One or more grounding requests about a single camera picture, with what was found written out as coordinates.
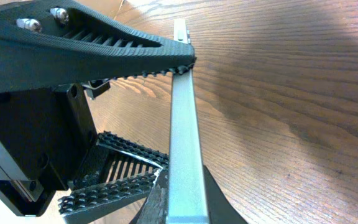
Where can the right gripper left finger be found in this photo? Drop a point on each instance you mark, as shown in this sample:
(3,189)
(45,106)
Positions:
(49,43)

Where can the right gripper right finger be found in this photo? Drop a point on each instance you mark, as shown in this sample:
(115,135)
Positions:
(114,173)

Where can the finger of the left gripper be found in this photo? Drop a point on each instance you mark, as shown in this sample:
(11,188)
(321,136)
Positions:
(220,210)
(154,209)

